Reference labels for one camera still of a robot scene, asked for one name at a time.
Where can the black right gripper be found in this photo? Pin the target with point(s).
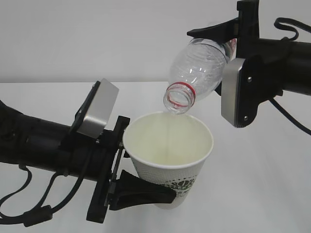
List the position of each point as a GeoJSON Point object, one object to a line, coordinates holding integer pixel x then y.
{"type": "Point", "coordinates": [245, 29]}

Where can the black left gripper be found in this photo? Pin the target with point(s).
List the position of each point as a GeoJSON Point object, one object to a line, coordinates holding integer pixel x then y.
{"type": "Point", "coordinates": [93, 159]}

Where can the clear water bottle red label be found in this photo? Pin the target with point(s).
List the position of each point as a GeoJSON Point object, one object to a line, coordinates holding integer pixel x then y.
{"type": "Point", "coordinates": [196, 72]}

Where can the white paper cup green logo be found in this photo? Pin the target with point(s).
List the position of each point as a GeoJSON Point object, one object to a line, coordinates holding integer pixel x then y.
{"type": "Point", "coordinates": [168, 150]}

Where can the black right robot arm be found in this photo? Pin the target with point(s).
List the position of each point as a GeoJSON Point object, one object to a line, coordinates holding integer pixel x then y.
{"type": "Point", "coordinates": [262, 68]}

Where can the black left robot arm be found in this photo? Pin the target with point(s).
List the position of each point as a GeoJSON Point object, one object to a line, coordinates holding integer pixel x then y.
{"type": "Point", "coordinates": [32, 142]}

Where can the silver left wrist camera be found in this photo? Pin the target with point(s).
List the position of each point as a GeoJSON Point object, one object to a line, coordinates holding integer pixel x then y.
{"type": "Point", "coordinates": [93, 115]}

